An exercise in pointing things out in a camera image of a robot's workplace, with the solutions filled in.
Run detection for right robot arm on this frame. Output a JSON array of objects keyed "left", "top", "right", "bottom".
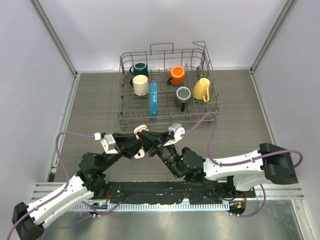
[{"left": 137, "top": 130, "right": 298, "bottom": 198}]

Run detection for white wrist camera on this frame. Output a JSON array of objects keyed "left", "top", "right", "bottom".
[
  {"left": 164, "top": 123, "right": 186, "bottom": 146},
  {"left": 94, "top": 132, "right": 118, "bottom": 154}
]

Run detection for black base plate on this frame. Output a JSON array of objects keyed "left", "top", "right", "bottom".
[{"left": 101, "top": 181, "right": 256, "bottom": 205}]

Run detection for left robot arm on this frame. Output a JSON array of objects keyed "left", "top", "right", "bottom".
[{"left": 12, "top": 132, "right": 142, "bottom": 240}]

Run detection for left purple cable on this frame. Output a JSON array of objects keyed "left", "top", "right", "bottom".
[{"left": 4, "top": 131, "right": 123, "bottom": 240}]

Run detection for yellow mug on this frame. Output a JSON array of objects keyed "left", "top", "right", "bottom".
[{"left": 192, "top": 78, "right": 211, "bottom": 103}]

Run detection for grey mug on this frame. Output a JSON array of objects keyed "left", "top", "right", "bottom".
[{"left": 174, "top": 86, "right": 192, "bottom": 112}]

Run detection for orange mug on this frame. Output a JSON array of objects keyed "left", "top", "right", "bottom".
[{"left": 166, "top": 65, "right": 186, "bottom": 86}]

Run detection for beige earbud case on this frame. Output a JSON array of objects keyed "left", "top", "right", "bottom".
[{"left": 133, "top": 124, "right": 149, "bottom": 140}]

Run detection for dark green mug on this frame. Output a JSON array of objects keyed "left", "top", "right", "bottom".
[{"left": 129, "top": 62, "right": 149, "bottom": 77}]

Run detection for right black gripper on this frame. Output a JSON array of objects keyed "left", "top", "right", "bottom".
[{"left": 137, "top": 130, "right": 183, "bottom": 179}]

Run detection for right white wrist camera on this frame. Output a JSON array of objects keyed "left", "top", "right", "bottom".
[{"left": 164, "top": 123, "right": 186, "bottom": 146}]

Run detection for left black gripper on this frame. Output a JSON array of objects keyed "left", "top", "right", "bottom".
[{"left": 99, "top": 132, "right": 142, "bottom": 172}]

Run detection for white earbud charging case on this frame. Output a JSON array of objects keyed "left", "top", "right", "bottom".
[{"left": 133, "top": 149, "right": 145, "bottom": 160}]

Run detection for cream textured mug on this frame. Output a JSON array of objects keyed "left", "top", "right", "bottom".
[{"left": 130, "top": 74, "right": 150, "bottom": 96}]

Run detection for grey wire dish rack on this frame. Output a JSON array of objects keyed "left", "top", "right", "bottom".
[{"left": 116, "top": 41, "right": 222, "bottom": 128}]

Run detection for blue plate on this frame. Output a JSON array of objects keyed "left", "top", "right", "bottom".
[{"left": 149, "top": 81, "right": 158, "bottom": 117}]

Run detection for white slotted cable duct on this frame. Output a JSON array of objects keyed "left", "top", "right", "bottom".
[{"left": 69, "top": 200, "right": 230, "bottom": 212}]

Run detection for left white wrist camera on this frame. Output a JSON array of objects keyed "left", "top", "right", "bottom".
[{"left": 94, "top": 132, "right": 118, "bottom": 154}]

